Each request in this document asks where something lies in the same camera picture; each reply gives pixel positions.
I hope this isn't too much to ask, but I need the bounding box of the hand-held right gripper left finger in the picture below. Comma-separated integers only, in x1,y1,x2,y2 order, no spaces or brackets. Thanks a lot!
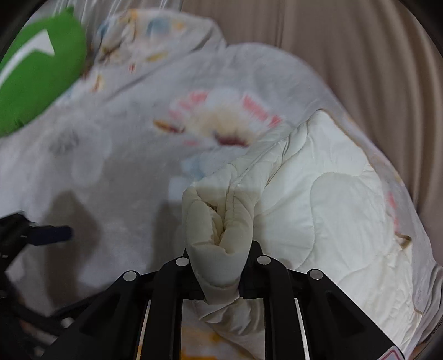
40,256,205,360

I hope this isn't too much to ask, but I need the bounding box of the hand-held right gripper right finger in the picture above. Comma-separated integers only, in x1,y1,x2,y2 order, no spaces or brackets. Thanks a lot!
239,240,407,360

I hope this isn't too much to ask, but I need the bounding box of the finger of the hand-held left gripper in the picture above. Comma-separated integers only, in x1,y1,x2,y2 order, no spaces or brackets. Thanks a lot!
29,225,74,246

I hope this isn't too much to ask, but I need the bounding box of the cream quilted jacket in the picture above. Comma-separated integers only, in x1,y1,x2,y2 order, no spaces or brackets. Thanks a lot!
182,110,435,354

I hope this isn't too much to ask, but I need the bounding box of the grey floral blanket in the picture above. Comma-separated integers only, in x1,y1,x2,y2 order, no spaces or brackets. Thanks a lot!
0,9,440,360

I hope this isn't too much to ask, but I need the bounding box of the green cushion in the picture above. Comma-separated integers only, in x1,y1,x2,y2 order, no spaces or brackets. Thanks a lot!
0,7,87,135

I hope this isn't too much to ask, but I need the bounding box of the beige curtain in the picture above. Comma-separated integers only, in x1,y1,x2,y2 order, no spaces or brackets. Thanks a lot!
180,0,443,222

